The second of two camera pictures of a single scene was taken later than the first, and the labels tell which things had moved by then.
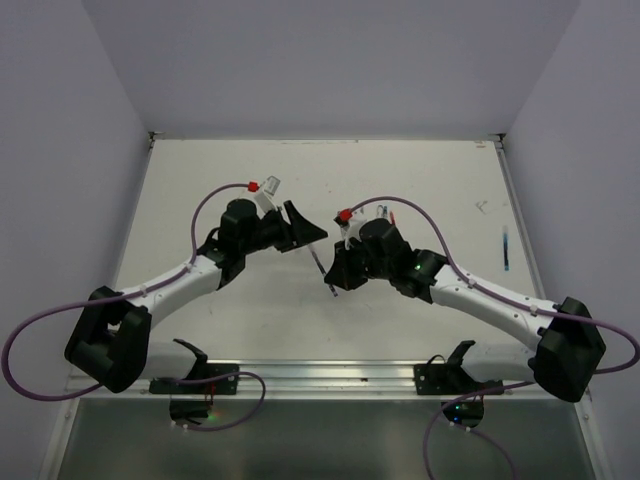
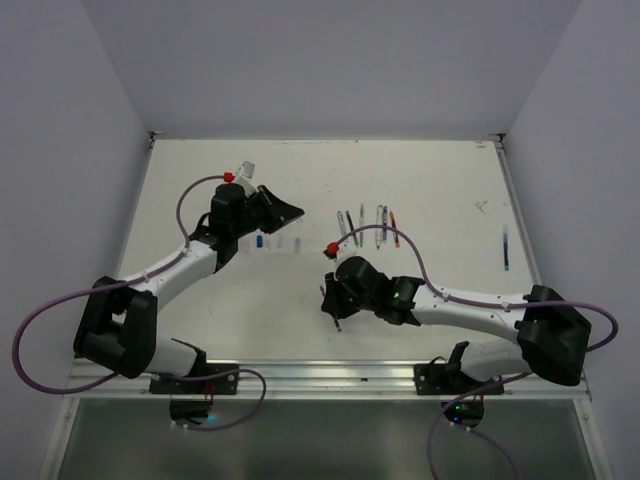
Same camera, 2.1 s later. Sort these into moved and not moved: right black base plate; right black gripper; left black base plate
Moved: right black gripper
Not moved: right black base plate; left black base plate
